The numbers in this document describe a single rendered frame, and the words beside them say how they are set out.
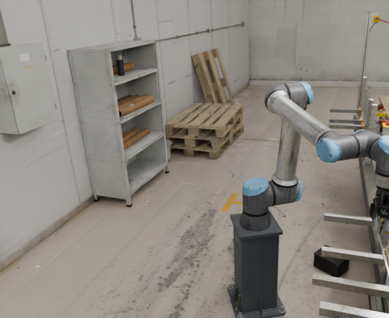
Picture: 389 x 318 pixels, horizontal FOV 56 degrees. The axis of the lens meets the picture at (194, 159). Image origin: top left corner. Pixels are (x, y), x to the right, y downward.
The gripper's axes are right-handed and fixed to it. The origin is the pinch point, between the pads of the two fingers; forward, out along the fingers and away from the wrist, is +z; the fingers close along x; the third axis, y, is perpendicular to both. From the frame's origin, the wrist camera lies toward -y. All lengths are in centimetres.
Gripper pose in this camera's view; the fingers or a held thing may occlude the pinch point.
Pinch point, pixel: (380, 229)
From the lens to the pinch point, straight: 158.6
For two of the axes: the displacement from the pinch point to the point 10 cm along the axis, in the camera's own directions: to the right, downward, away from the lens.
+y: -3.4, 3.6, -8.7
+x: 9.4, 0.7, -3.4
